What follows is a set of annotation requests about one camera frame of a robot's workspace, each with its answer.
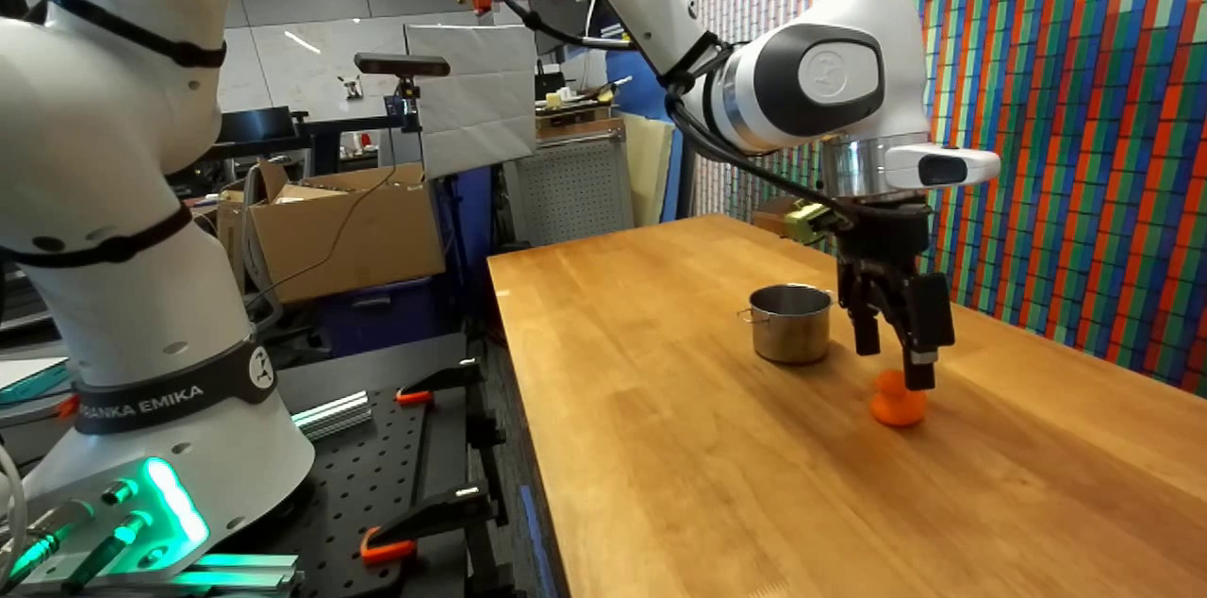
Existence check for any metal cup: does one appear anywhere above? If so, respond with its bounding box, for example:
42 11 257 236
736 283 835 366

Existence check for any small cardboard box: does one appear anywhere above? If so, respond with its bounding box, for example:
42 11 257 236
751 195 802 238

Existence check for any pale yellow foam sheet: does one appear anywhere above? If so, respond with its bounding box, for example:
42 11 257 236
623 113 676 228

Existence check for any orange rubber duck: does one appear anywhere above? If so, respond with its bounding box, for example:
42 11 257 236
868 369 930 429

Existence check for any large cardboard box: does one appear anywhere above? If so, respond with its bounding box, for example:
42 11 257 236
216 160 447 307

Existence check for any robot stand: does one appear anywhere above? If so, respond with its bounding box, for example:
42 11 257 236
0 334 531 598

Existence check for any camera on mount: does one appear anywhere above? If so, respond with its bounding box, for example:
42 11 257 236
354 52 453 135

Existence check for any grey perforated panel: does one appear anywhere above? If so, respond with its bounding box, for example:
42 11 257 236
504 129 636 249

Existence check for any aluminium extrusion bar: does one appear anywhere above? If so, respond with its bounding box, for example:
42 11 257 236
291 390 374 442

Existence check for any black cable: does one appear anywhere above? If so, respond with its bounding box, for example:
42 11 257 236
247 132 408 308

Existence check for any blue plastic bin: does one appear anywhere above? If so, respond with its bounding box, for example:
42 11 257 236
315 276 446 359

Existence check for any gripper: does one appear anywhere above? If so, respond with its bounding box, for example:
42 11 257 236
830 194 956 392

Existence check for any black clamp with orange handle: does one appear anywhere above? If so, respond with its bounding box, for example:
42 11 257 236
394 358 488 407
359 482 502 567

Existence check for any white foam board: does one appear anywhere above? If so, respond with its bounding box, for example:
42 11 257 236
405 22 539 181

